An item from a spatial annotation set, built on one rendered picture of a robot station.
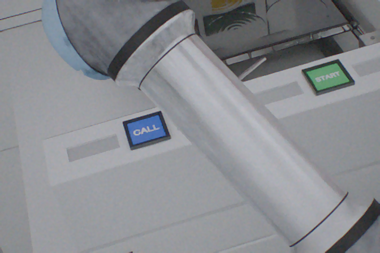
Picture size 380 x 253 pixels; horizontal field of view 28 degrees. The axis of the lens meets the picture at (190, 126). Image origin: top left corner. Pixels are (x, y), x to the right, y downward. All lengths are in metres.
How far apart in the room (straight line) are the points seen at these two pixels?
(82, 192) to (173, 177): 0.12
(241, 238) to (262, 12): 0.40
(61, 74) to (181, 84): 0.64
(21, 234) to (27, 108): 0.66
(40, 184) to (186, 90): 0.47
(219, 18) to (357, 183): 0.38
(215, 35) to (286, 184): 0.54
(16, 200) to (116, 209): 0.85
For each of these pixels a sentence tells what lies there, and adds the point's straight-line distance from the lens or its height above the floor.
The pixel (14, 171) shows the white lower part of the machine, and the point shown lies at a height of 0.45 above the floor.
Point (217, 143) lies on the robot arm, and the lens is 0.78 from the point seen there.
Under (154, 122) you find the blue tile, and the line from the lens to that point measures 1.02.
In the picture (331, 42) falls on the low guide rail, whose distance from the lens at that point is 1.31.
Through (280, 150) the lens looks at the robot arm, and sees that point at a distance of 0.78.
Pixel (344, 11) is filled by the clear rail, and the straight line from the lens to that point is 1.29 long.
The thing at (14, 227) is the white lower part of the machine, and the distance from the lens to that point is 1.94.
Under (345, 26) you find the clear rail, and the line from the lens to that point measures 1.26.
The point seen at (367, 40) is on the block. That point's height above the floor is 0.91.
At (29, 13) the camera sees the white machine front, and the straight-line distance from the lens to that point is 1.56.
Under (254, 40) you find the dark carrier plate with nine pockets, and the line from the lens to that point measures 1.25.
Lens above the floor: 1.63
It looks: 42 degrees down
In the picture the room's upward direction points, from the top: 12 degrees counter-clockwise
